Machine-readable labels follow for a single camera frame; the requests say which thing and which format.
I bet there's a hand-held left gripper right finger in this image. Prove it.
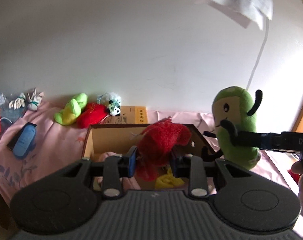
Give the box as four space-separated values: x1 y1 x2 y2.
171 150 249 199

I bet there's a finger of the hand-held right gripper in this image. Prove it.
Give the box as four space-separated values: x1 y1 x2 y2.
232 131 275 151

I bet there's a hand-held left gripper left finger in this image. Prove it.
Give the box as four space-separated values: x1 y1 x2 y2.
59 145 138 199

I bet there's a yellow towel cloth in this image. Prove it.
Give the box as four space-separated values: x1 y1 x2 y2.
155 168 185 188

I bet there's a red knitted cloth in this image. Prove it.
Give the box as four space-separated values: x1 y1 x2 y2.
136 119 192 182

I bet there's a green bean plush toy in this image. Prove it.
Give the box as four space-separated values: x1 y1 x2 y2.
203 86 263 170

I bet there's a pink soft cloth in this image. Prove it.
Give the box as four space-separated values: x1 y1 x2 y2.
94 151 142 191

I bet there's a brown cardboard box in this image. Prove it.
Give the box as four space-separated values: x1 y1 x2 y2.
83 123 217 191

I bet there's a yellow book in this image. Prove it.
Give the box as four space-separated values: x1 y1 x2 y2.
103 105 150 125

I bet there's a white panda plush toy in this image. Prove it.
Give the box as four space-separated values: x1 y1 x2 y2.
97 92 122 117

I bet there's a red plush toy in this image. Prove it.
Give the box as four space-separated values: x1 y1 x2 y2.
76 102 109 129

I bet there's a lime green plush toy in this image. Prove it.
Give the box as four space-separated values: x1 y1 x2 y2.
54 93 88 126

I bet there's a pink floral bedsheet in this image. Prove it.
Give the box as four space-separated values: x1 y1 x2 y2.
0 94 303 207

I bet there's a blue plastic device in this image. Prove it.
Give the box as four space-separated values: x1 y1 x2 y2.
7 122 37 160

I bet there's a white tied sock bundle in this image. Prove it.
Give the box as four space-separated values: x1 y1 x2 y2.
8 92 26 110
26 87 45 112

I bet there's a wooden frame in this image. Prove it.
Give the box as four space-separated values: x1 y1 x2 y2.
291 80 303 133

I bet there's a thin white cable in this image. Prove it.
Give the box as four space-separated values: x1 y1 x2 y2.
0 117 14 143

